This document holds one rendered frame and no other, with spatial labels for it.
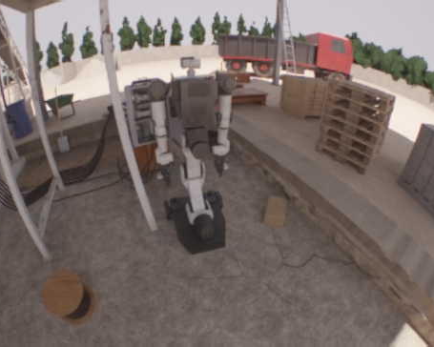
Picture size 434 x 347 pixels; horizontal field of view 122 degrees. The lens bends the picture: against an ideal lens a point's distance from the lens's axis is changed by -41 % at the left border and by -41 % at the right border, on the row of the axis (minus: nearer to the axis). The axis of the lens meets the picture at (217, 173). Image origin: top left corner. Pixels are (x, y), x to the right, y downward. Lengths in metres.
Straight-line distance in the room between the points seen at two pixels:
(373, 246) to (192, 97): 1.82
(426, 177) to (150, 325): 3.15
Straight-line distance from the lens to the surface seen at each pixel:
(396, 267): 1.98
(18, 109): 5.66
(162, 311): 1.63
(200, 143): 1.22
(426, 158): 2.86
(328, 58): 10.85
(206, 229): 1.54
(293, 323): 1.66
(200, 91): 1.14
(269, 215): 2.00
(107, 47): 1.64
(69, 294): 1.70
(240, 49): 10.01
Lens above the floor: 1.52
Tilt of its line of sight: 34 degrees down
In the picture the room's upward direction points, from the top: 1 degrees clockwise
